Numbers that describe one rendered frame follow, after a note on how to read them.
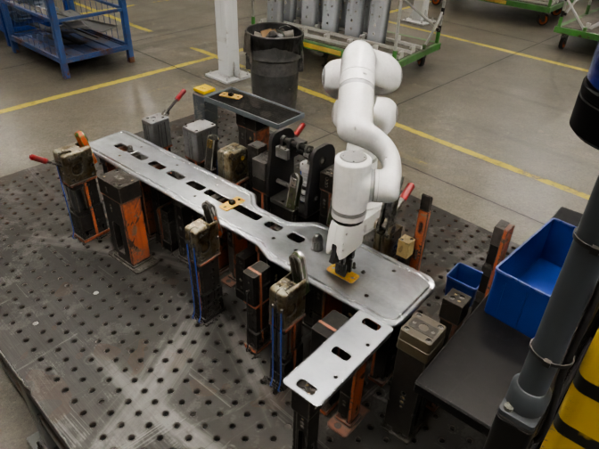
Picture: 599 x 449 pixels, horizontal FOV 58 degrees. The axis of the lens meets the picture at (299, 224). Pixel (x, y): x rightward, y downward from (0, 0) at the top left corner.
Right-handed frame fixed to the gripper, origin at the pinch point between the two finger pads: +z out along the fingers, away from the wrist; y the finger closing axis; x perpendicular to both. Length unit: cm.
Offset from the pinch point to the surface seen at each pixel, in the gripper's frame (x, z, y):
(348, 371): 19.5, 3.4, 24.4
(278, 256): -18.2, 3.4, 4.9
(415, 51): -202, 77, -409
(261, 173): -49, 0, -21
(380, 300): 12.4, 3.5, 1.3
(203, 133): -76, -6, -20
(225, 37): -337, 62, -272
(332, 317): 6.1, 5.5, 12.1
